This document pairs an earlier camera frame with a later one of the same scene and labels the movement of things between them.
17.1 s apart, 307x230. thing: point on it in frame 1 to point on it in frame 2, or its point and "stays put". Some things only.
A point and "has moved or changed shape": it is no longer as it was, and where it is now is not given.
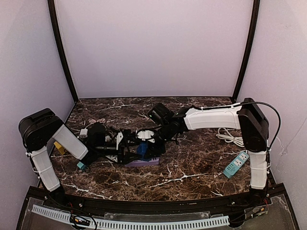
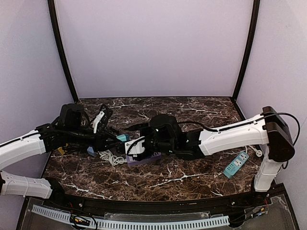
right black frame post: [252, 36] stays put
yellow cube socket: [60, 148] stays put
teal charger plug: [80, 165] has moved or changed shape
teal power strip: [235, 166] stays put
